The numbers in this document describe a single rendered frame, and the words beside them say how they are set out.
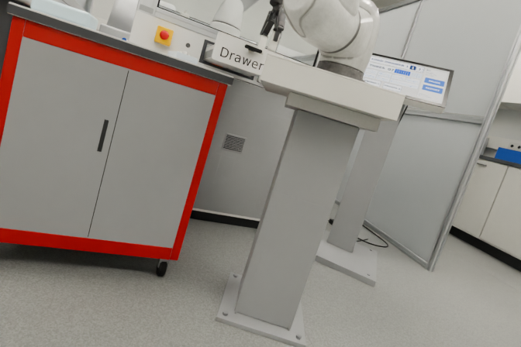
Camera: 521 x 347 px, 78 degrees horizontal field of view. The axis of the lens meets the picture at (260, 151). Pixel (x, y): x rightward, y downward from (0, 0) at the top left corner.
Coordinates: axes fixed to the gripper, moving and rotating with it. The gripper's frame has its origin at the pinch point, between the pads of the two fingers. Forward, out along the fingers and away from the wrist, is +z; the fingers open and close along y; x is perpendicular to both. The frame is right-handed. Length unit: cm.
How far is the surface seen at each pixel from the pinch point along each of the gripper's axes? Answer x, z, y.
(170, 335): 16, 91, -42
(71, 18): 61, 14, -14
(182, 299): 11, 91, -25
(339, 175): -22, 35, -39
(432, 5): -162, -102, 108
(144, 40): 44, 8, 43
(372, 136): -85, 19, 29
